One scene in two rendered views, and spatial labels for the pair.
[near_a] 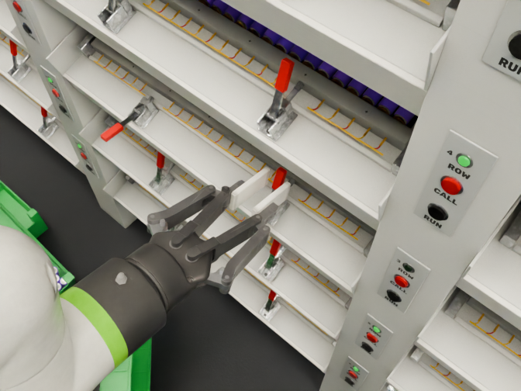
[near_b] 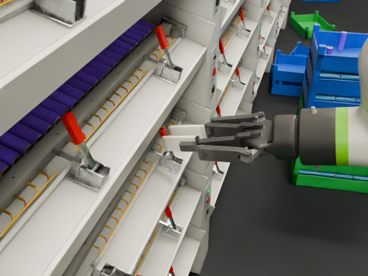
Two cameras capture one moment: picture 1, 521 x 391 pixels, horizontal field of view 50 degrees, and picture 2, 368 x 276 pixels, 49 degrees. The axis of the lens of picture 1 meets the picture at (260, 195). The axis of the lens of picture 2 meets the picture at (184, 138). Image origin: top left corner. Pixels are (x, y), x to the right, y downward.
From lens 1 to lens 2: 85 cm
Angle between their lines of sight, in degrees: 71
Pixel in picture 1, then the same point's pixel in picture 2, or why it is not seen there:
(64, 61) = not seen: outside the picture
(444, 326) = not seen: hidden behind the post
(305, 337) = (183, 256)
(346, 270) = not seen: hidden behind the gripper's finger
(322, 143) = (173, 60)
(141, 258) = (289, 121)
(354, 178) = (189, 52)
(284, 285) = (180, 223)
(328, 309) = (185, 196)
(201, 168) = (151, 216)
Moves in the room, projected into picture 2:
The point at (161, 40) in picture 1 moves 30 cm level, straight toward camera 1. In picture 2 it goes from (111, 141) to (275, 78)
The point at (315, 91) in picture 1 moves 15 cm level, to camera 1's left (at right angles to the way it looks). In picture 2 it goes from (148, 51) to (181, 92)
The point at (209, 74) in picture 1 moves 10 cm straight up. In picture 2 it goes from (139, 109) to (134, 44)
